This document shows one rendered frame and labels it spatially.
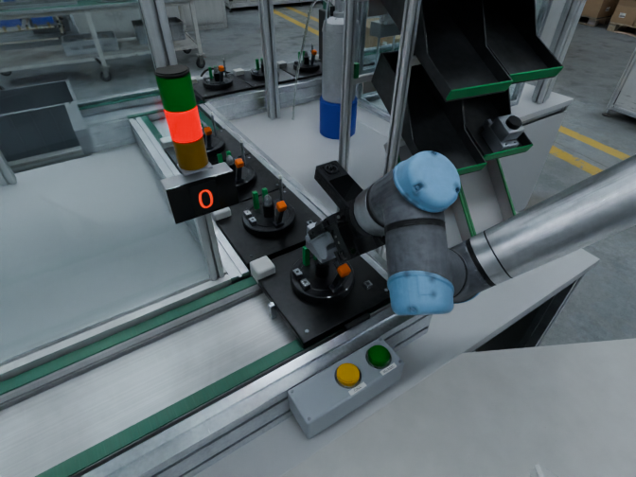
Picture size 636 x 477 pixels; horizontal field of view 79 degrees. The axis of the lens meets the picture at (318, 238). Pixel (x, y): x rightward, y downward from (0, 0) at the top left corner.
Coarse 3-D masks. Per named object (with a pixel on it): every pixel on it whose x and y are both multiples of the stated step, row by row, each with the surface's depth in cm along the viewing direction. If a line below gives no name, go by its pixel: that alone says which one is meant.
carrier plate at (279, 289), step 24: (288, 264) 89; (360, 264) 89; (264, 288) 84; (288, 288) 83; (360, 288) 83; (384, 288) 83; (288, 312) 78; (312, 312) 78; (336, 312) 78; (360, 312) 78; (312, 336) 74
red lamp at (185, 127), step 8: (168, 112) 59; (184, 112) 59; (192, 112) 59; (168, 120) 60; (176, 120) 59; (184, 120) 59; (192, 120) 60; (168, 128) 61; (176, 128) 60; (184, 128) 60; (192, 128) 60; (200, 128) 62; (176, 136) 61; (184, 136) 61; (192, 136) 61; (200, 136) 62
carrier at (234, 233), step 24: (264, 192) 101; (288, 192) 112; (216, 216) 101; (240, 216) 103; (264, 216) 100; (288, 216) 100; (312, 216) 103; (240, 240) 96; (264, 240) 96; (288, 240) 96
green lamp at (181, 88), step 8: (160, 80) 55; (168, 80) 55; (176, 80) 55; (184, 80) 56; (160, 88) 56; (168, 88) 56; (176, 88) 56; (184, 88) 57; (192, 88) 58; (160, 96) 58; (168, 96) 57; (176, 96) 57; (184, 96) 57; (192, 96) 58; (168, 104) 57; (176, 104) 57; (184, 104) 58; (192, 104) 59; (176, 112) 58
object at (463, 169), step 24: (384, 72) 80; (384, 96) 82; (408, 96) 85; (432, 96) 86; (408, 120) 76; (432, 120) 83; (456, 120) 82; (408, 144) 78; (432, 144) 80; (456, 144) 81; (456, 168) 78; (480, 168) 78
